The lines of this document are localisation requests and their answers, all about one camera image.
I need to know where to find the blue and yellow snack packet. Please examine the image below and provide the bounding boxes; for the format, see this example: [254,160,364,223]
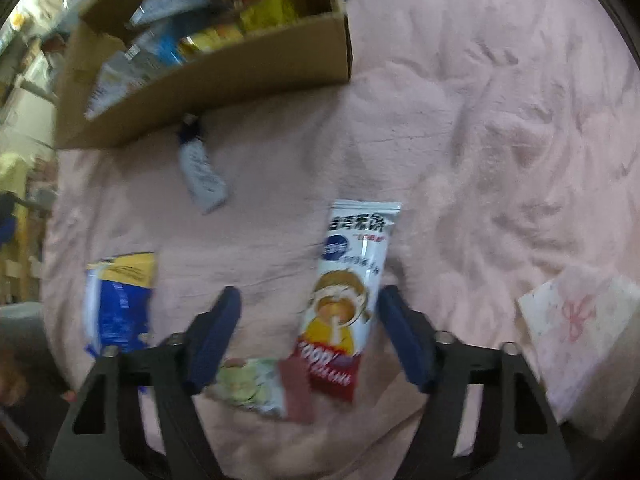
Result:
[82,251,158,358]

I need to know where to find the pale green cartoon snack packet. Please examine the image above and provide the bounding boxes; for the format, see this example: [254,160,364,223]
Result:
[205,357,288,418]

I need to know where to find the pile of snack packets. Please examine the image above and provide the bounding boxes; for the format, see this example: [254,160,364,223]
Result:
[85,0,336,120]

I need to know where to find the brown cardboard box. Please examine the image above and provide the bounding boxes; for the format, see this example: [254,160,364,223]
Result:
[52,0,353,150]

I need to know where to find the white pink patterned box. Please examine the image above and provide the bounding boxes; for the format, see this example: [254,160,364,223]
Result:
[517,264,640,441]

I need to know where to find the small maroon snack stick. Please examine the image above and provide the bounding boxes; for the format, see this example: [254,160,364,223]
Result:
[277,357,317,425]

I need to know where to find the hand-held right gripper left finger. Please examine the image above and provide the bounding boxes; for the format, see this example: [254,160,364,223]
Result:
[46,286,243,480]

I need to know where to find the pink blanket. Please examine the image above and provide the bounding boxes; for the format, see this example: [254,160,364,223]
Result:
[40,0,640,480]

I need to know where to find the long white cake packet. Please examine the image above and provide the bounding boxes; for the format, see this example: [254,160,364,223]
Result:
[295,200,402,403]

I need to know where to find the small grey white packet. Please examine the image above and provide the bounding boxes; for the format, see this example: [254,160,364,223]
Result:
[177,114,228,213]

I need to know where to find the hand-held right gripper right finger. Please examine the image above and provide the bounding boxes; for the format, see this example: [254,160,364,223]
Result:
[376,284,573,480]

